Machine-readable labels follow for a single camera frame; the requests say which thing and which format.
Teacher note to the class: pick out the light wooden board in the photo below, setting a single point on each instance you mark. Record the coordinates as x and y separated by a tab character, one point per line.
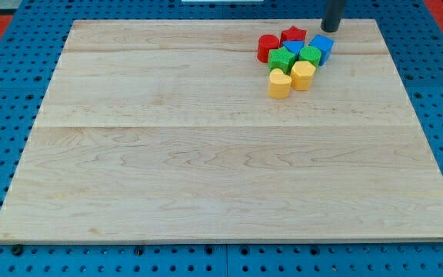
162	132

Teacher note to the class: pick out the blue flat block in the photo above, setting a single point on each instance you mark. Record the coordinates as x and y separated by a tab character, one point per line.
294	47

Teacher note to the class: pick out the red cylinder block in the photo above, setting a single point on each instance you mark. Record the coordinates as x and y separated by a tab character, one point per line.
266	43

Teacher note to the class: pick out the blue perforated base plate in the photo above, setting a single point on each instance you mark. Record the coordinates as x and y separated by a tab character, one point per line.
29	51

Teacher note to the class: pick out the red star block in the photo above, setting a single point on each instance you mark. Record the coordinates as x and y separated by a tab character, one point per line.
293	34

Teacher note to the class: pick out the green star block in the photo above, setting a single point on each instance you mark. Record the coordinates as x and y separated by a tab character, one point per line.
281	58

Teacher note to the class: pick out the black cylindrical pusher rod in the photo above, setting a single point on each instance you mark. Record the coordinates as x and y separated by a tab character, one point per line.
334	10

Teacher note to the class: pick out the green cylinder block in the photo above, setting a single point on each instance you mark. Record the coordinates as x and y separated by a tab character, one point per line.
310	54

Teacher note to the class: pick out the yellow hexagon block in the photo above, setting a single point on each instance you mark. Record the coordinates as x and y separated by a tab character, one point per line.
302	74

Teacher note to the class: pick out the yellow heart block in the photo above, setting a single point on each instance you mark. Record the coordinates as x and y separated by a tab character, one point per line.
279	84

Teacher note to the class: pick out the blue cube block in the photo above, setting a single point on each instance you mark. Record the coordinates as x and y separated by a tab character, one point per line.
324	45

